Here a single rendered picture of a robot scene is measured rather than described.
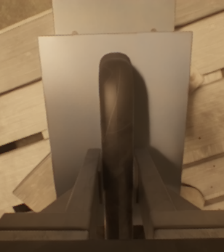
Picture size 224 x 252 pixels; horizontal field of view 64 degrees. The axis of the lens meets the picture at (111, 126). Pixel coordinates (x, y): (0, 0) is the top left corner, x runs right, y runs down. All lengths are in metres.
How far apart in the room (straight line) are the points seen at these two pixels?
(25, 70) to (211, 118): 0.44
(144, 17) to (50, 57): 0.12
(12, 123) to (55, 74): 0.34
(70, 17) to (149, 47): 0.10
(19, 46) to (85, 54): 0.29
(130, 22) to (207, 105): 0.31
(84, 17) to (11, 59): 0.26
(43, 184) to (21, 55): 0.28
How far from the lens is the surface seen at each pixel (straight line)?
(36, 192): 0.44
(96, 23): 0.24
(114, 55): 0.17
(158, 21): 0.24
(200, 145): 0.50
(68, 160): 0.20
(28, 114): 0.48
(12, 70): 0.46
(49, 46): 0.18
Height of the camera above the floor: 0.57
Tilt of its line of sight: 76 degrees down
